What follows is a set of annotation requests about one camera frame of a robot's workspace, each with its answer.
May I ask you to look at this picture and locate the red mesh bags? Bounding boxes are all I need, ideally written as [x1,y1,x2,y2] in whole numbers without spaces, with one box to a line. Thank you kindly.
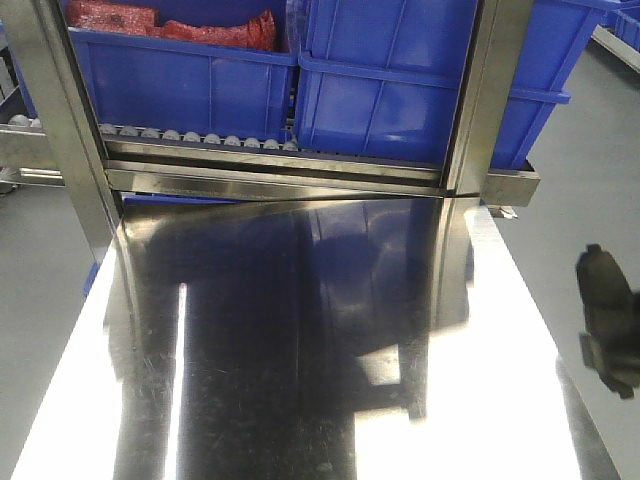
[66,0,279,52]

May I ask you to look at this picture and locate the roller conveyor track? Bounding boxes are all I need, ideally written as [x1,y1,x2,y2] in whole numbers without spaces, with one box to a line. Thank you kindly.
[99,123,300,152]

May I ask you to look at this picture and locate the blue plastic bin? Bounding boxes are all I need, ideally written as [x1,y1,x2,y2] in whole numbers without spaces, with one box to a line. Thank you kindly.
[68,1,298,141]
[295,1,611,169]

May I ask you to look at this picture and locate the stainless steel rack frame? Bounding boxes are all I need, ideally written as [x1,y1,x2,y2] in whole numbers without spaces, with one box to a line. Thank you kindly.
[1,1,540,259]

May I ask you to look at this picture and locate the brake pad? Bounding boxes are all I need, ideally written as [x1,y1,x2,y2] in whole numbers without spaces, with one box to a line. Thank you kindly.
[576,244,639,400]

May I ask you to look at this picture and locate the left blue plastic bin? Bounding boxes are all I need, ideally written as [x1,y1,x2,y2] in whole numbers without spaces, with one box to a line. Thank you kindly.
[68,1,298,141]

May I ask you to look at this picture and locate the right blue plastic bin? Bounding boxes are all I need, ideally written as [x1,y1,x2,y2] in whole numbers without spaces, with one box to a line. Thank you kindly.
[295,1,611,169]

